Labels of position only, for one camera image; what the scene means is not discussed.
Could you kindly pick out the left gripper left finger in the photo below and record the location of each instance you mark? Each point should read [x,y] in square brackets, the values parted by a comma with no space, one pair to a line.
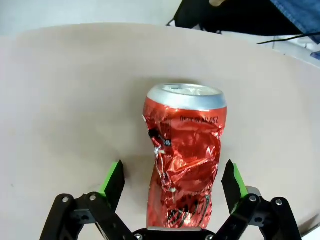
[105,200]

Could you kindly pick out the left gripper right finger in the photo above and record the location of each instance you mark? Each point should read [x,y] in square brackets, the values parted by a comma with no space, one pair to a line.
[240,200]

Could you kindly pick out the crushed red soda can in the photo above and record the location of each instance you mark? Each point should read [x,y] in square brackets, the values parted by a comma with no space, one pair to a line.
[187,155]

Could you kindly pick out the person torso denim shirt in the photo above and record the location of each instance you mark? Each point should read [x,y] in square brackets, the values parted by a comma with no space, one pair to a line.
[300,12]

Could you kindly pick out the person right hand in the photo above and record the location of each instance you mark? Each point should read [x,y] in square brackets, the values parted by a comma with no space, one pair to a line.
[217,2]

